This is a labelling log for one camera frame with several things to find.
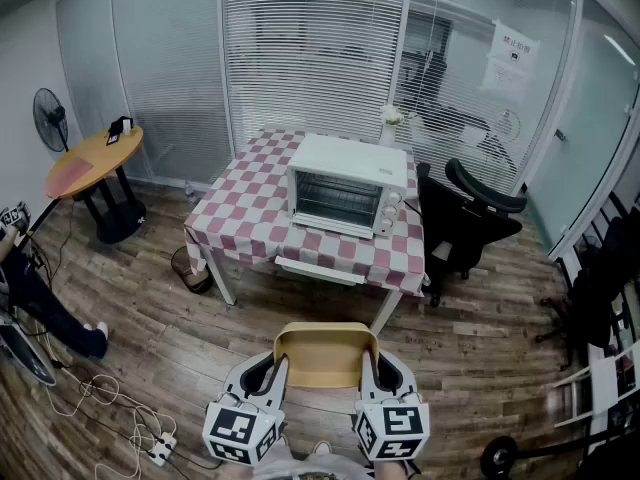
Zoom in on pink white checkered tablecloth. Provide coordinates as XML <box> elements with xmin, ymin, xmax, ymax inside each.
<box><xmin>183</xmin><ymin>127</ymin><xmax>427</xmax><ymax>298</ymax></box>

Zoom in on person's left forearm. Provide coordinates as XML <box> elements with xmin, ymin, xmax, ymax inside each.
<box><xmin>276</xmin><ymin>432</ymin><xmax>301</xmax><ymax>464</ymax></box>

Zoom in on white paper sign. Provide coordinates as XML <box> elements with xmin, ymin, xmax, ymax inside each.
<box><xmin>480</xmin><ymin>19</ymin><xmax>544</xmax><ymax>102</ymax></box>

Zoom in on white cables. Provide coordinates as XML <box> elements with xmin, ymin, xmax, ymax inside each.
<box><xmin>47</xmin><ymin>371</ymin><xmax>177</xmax><ymax>480</ymax></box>

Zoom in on black wheeled stand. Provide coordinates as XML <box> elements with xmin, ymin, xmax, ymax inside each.
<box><xmin>479</xmin><ymin>430</ymin><xmax>640</xmax><ymax>480</ymax></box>

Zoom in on black mesh chair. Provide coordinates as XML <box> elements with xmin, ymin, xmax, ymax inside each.
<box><xmin>534</xmin><ymin>217</ymin><xmax>640</xmax><ymax>372</ymax></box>

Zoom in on white power strip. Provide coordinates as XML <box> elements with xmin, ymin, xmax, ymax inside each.
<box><xmin>148</xmin><ymin>431</ymin><xmax>178</xmax><ymax>467</ymax></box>

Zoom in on red mat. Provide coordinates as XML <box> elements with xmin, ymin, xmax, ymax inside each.
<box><xmin>51</xmin><ymin>156</ymin><xmax>94</xmax><ymax>197</ymax></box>

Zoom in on white flower bunch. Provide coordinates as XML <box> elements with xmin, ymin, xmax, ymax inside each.
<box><xmin>380</xmin><ymin>103</ymin><xmax>407</xmax><ymax>127</ymax></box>

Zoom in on person's grey clothing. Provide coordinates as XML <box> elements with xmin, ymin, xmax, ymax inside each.
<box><xmin>219</xmin><ymin>447</ymin><xmax>377</xmax><ymax>480</ymax></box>

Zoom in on white microwave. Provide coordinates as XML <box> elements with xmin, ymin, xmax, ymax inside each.
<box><xmin>273</xmin><ymin>132</ymin><xmax>419</xmax><ymax>287</ymax></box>

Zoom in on black mesh waste basket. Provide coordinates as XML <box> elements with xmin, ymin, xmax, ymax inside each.
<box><xmin>170</xmin><ymin>245</ymin><xmax>214</xmax><ymax>295</ymax></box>

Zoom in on grey device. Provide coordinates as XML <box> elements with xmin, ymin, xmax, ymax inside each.
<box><xmin>0</xmin><ymin>312</ymin><xmax>58</xmax><ymax>388</ymax></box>

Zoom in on white window blinds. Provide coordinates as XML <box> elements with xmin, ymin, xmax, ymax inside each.
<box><xmin>222</xmin><ymin>0</ymin><xmax>414</xmax><ymax>145</ymax></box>

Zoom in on black office chair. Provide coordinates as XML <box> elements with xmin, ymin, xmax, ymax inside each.
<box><xmin>415</xmin><ymin>157</ymin><xmax>529</xmax><ymax>308</ymax></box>

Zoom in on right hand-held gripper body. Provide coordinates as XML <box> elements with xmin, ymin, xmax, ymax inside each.
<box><xmin>353</xmin><ymin>392</ymin><xmax>432</xmax><ymax>462</ymax></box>

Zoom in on round wooden side table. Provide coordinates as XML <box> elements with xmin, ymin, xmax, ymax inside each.
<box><xmin>44</xmin><ymin>125</ymin><xmax>149</xmax><ymax>245</ymax></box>

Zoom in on white rack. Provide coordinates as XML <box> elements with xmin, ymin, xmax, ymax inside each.
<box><xmin>549</xmin><ymin>341</ymin><xmax>640</xmax><ymax>430</ymax></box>

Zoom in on person's right forearm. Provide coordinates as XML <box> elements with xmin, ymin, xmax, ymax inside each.
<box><xmin>373</xmin><ymin>459</ymin><xmax>417</xmax><ymax>480</ymax></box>

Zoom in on black device with white label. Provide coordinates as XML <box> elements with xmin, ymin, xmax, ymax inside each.
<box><xmin>104</xmin><ymin>115</ymin><xmax>137</xmax><ymax>147</ymax></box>

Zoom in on metal wire rack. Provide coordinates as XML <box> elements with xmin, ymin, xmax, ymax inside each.
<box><xmin>294</xmin><ymin>170</ymin><xmax>382</xmax><ymax>220</ymax></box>

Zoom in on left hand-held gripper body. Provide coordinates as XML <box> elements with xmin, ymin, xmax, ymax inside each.
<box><xmin>202</xmin><ymin>390</ymin><xmax>287</xmax><ymax>468</ymax></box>

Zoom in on yellow tray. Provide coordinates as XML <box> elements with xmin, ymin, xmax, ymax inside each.
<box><xmin>273</xmin><ymin>321</ymin><xmax>380</xmax><ymax>389</ymax></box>

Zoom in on white table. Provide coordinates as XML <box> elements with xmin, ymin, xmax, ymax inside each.
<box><xmin>202</xmin><ymin>245</ymin><xmax>404</xmax><ymax>337</ymax></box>

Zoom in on white fan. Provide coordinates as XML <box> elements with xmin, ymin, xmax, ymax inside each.
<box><xmin>492</xmin><ymin>109</ymin><xmax>522</xmax><ymax>145</ymax></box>

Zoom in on black standing fan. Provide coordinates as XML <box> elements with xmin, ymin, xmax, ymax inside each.
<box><xmin>32</xmin><ymin>87</ymin><xmax>70</xmax><ymax>154</ymax></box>

